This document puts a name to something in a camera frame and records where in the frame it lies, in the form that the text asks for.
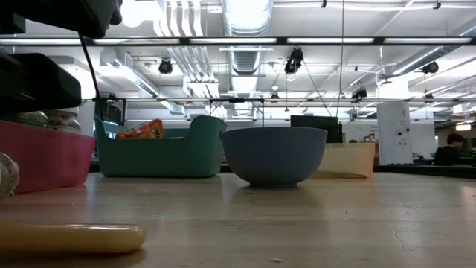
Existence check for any glass jar white lid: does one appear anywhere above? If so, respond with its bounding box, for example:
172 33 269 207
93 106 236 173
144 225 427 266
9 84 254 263
44 107 82 134

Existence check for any orange Maruchan ramen packet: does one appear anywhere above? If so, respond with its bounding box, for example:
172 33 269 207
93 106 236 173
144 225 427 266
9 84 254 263
117 118 165 140

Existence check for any metal spoon yellow handle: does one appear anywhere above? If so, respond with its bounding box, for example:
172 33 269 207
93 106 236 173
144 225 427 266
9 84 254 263
0 222 147 255

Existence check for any pink plastic tray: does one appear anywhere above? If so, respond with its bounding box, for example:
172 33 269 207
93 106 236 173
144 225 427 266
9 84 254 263
0 118 97 196

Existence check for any small glass spice jar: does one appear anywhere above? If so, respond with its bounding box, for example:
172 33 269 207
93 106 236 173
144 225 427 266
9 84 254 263
0 151 20 200

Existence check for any teal plastic bin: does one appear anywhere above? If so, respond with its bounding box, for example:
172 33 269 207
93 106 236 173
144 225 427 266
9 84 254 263
94 115 228 178

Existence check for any blue bowl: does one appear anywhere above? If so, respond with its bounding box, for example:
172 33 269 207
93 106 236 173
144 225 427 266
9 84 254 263
219 126 329 188

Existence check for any black desk monitor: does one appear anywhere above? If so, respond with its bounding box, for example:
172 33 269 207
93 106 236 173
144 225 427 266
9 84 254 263
290 115 343 144

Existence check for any orange plastic tray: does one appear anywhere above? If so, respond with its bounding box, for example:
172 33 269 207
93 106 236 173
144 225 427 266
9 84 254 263
311 142 376 179

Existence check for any white square column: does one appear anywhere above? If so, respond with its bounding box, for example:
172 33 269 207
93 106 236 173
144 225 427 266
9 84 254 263
376 101 413 167

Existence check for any person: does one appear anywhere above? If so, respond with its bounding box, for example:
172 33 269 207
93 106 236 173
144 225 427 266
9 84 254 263
433 133 466 167

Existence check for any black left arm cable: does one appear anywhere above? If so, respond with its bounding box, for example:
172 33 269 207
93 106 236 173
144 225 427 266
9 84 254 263
77 33 104 121

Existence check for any silver ventilation duct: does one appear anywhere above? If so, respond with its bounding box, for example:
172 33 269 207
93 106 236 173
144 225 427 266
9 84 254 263
390 18 476 75
222 0 274 75

